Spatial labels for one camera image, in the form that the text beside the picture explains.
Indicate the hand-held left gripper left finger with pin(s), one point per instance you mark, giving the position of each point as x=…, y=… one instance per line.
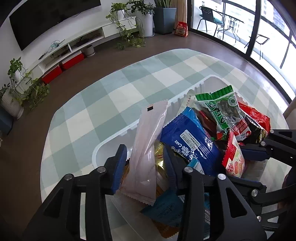
x=119, y=171

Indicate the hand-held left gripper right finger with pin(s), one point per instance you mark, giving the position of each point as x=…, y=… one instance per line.
x=172, y=171

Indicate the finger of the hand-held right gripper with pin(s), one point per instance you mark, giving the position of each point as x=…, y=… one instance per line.
x=254, y=185
x=253, y=154

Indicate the black packet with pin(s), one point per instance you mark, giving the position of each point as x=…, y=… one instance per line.
x=256, y=134

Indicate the gold foil packet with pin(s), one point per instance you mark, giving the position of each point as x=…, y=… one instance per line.
x=159, y=155

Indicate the red strawberry-print packet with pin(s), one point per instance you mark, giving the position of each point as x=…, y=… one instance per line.
x=232, y=160

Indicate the white plastic tray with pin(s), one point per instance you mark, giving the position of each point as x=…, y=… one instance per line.
x=108, y=148

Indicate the pale pink packet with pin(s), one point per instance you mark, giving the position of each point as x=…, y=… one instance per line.
x=145, y=150

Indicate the dark blue packet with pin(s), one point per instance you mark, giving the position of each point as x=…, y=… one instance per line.
x=185, y=136

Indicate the light blue packet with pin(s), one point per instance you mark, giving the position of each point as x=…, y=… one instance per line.
x=164, y=208

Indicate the red triangle-print packet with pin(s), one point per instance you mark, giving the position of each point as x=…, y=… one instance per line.
x=256, y=115

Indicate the green packet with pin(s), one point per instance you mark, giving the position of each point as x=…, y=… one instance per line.
x=222, y=109

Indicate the orange packet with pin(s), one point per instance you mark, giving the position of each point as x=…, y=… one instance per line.
x=165, y=231

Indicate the white and red packet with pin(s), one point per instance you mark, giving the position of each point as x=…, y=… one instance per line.
x=187, y=102

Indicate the black balcony chair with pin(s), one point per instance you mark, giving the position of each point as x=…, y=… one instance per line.
x=208, y=16
x=259, y=40

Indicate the trailing plant in small white pot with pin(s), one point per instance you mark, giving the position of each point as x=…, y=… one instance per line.
x=120, y=14
x=34, y=92

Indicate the small grey pot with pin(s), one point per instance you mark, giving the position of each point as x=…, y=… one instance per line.
x=89, y=51

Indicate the black balcony table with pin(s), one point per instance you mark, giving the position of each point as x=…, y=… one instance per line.
x=231, y=22

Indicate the red bag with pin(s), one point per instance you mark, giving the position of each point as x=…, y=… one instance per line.
x=181, y=29

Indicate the white TV cabinet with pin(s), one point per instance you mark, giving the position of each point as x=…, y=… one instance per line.
x=115, y=25

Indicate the bushy plant in tall white pot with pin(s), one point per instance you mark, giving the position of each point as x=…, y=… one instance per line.
x=145, y=23

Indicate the large-leaf plant in blue pot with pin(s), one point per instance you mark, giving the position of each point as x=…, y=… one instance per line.
x=164, y=20

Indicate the beige curtain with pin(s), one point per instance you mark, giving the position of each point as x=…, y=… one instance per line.
x=182, y=11

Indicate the black television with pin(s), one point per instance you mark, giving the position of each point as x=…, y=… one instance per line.
x=46, y=20

